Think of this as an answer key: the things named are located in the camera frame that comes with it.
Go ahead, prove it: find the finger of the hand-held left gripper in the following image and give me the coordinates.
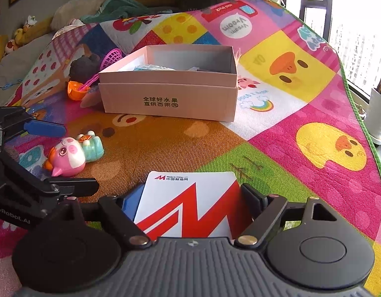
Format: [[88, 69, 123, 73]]
[[0, 147, 100, 197], [0, 107, 67, 138]]

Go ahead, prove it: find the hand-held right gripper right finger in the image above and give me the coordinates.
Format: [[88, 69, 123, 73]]
[[234, 183, 340, 249]]

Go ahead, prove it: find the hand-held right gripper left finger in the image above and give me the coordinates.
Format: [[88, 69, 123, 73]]
[[51, 183, 152, 249]]

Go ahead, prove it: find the pink pig toy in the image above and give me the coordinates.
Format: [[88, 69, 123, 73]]
[[43, 136, 86, 177]]

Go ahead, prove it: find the teal plastic toy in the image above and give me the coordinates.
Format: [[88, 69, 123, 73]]
[[77, 131, 105, 163]]

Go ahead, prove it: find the orange toy cup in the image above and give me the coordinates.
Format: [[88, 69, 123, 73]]
[[67, 80, 90, 101]]

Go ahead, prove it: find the white red card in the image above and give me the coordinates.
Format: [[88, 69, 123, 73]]
[[133, 170, 245, 242]]

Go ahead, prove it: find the black plush toy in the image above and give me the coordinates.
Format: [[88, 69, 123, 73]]
[[69, 53, 101, 82]]

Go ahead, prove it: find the pink toy net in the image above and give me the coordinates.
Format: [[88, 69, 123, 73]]
[[81, 49, 124, 93]]

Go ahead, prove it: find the pink cardboard box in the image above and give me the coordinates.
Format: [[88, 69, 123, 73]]
[[98, 45, 238, 122]]

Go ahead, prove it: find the blue white packet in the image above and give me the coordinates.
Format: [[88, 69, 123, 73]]
[[133, 64, 175, 72]]

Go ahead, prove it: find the grey sofa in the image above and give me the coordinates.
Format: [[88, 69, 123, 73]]
[[0, 32, 55, 106]]

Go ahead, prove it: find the white red plush toy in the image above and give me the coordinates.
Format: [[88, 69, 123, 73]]
[[4, 39, 20, 54]]

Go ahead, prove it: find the yellow long cushion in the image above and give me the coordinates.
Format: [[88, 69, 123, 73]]
[[23, 17, 53, 44]]

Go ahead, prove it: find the colourful cartoon play mat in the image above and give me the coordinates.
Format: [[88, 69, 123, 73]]
[[0, 0, 381, 297]]

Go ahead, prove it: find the green towel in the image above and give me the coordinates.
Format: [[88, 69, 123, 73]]
[[82, 0, 151, 24]]

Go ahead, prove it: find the white plant pot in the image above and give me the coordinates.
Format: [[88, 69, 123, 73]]
[[364, 88, 381, 144]]

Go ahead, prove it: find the black window frame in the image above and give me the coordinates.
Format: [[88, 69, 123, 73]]
[[297, 0, 381, 99]]

